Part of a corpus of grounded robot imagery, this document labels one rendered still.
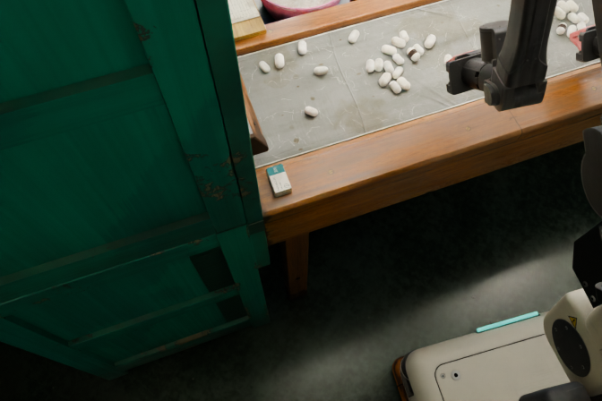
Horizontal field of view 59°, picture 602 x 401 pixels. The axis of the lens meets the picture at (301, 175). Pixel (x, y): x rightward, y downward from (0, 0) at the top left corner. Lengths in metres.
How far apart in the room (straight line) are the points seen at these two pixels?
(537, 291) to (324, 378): 0.75
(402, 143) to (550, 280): 0.98
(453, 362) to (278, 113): 0.79
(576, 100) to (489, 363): 0.70
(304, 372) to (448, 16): 1.11
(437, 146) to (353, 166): 0.19
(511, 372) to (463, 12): 0.93
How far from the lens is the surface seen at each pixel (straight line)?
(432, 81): 1.28
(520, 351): 1.58
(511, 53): 0.88
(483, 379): 1.53
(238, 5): 1.35
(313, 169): 1.09
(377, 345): 1.77
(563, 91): 1.33
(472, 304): 1.86
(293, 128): 1.17
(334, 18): 1.34
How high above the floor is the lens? 1.73
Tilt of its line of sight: 63 degrees down
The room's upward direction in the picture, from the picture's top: straight up
